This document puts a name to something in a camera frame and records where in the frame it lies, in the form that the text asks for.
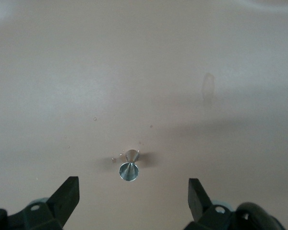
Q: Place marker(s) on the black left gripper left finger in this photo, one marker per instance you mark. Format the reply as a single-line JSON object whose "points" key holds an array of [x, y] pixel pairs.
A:
{"points": [[62, 201]]}

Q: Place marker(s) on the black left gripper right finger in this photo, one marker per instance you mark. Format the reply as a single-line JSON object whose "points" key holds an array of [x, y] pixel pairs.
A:
{"points": [[199, 203]]}

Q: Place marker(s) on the steel jigger measuring cup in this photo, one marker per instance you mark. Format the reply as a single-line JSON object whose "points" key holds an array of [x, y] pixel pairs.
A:
{"points": [[129, 171]]}

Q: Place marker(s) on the brown table cover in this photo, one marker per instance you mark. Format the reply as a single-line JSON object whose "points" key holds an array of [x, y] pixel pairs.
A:
{"points": [[144, 72]]}

